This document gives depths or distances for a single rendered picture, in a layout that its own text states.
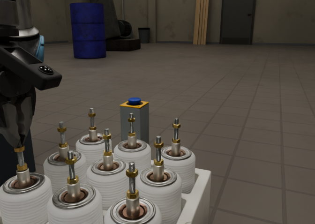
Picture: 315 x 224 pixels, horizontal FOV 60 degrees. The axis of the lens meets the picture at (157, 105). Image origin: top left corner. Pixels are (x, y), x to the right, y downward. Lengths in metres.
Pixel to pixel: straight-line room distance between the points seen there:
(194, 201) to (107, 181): 0.20
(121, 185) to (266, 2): 10.06
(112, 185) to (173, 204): 0.13
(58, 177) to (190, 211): 0.30
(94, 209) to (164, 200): 0.13
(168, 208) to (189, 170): 0.13
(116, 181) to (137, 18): 11.23
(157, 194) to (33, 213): 0.24
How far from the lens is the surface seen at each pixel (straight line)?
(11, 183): 0.62
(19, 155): 0.59
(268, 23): 10.43
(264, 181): 1.12
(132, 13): 11.81
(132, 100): 0.85
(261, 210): 0.97
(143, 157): 0.69
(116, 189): 0.60
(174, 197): 0.56
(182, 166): 0.64
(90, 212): 0.52
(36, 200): 0.59
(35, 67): 0.48
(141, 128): 0.86
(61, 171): 0.65
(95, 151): 0.73
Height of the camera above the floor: 0.54
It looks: 16 degrees down
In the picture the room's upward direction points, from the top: straight up
